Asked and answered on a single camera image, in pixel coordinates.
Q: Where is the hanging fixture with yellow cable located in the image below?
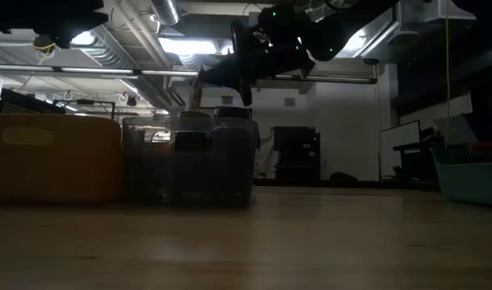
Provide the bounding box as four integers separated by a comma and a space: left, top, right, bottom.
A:
32, 32, 58, 56

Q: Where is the black floor bag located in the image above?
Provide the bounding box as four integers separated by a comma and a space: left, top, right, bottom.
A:
329, 172, 359, 184

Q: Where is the green lid spice jar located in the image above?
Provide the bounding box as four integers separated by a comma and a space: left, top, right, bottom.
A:
211, 106, 258, 206
173, 110, 213, 205

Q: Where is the long ceiling light bar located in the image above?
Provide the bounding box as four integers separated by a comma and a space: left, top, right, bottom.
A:
269, 72, 378, 85
0, 64, 201, 78

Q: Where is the black cabinet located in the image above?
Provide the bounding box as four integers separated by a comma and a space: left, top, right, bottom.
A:
271, 126, 322, 187

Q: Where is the translucent grey plastic tray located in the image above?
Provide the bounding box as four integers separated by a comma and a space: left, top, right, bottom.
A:
122, 115, 261, 209

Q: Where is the white board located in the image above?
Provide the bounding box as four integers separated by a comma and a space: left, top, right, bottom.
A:
378, 119, 422, 181

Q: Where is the silver spiral duct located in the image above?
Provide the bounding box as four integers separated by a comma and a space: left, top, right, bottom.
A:
148, 0, 183, 26

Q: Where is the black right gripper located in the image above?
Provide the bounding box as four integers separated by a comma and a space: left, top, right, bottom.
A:
192, 38, 316, 90

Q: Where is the silver ceiling duct panel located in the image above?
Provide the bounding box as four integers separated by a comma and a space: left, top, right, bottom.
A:
341, 7, 399, 60

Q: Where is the black monitor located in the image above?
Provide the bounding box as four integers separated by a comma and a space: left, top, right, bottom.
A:
0, 87, 68, 116

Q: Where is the dark desk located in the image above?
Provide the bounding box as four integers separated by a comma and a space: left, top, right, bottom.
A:
392, 139, 446, 185

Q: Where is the black right arm cable loop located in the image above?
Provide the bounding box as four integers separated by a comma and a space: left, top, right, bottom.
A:
230, 19, 254, 107

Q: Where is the yellow plastic tray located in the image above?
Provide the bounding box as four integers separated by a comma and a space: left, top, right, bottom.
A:
0, 114, 124, 202

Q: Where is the teal plastic tray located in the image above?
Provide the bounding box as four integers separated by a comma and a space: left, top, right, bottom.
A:
430, 145, 492, 207

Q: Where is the white cloth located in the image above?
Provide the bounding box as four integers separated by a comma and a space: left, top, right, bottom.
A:
259, 135, 277, 179

